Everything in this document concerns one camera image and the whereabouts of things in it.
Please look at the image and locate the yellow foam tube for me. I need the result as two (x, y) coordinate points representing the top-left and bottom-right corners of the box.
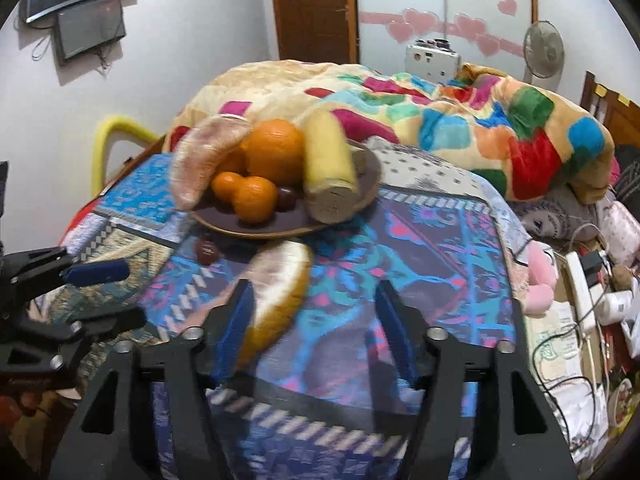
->
(92, 114), (162, 197)

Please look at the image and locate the polka dot cloth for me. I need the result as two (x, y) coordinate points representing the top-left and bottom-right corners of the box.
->
(367, 139), (483, 197)

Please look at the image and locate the large orange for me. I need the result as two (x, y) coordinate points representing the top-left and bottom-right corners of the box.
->
(220, 146), (249, 175)
(244, 118), (306, 187)

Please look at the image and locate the grey patterned pillow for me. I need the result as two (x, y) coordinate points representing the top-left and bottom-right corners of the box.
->
(514, 194), (603, 242)

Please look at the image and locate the white hard suitcase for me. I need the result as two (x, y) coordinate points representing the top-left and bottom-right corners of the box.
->
(404, 39), (462, 82)

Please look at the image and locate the sliding wardrobe with pink hearts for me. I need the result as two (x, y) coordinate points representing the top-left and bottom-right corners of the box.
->
(354, 0), (539, 62)

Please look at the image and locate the wooden bed headboard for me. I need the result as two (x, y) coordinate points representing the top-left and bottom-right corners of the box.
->
(580, 72), (640, 147)

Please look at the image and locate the small tangerine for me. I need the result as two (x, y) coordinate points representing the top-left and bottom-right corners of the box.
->
(233, 176), (279, 225)
(210, 171), (246, 204)

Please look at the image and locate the white plastic bottle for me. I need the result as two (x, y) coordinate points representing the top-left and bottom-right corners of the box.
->
(597, 289), (637, 327)

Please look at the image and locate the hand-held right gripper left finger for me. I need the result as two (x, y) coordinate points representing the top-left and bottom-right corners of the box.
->
(50, 279), (256, 480)

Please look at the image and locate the standing electric fan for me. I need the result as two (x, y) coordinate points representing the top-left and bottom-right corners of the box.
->
(522, 20), (566, 92)

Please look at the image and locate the white power strip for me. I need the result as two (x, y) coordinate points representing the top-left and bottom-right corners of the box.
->
(564, 252), (602, 332)

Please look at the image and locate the pomelo segment with yellow peel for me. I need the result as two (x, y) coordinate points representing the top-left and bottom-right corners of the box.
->
(234, 240), (315, 367)

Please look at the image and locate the brown wooden door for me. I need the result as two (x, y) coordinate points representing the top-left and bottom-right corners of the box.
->
(269, 0), (359, 64)

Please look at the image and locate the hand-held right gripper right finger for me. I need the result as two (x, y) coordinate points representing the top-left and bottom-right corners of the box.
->
(374, 279), (573, 480)

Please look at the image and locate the peeled pink pomelo segment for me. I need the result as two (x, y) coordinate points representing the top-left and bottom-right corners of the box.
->
(169, 114), (254, 211)

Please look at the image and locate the pink plush toy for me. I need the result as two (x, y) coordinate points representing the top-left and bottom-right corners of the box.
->
(521, 239), (559, 317)

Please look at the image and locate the dark brown round plate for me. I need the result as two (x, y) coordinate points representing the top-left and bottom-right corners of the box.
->
(187, 139), (382, 239)

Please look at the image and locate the yellow corn cob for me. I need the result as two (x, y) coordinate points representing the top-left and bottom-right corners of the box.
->
(303, 109), (362, 224)

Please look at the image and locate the small wall monitor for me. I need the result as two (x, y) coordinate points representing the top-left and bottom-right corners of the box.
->
(53, 0), (127, 67)

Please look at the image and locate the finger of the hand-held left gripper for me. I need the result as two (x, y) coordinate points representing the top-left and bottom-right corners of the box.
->
(7, 246), (132, 292)
(46, 307), (148, 362)

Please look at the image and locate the colourful patchwork blanket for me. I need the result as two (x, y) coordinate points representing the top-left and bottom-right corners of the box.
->
(164, 59), (622, 206)

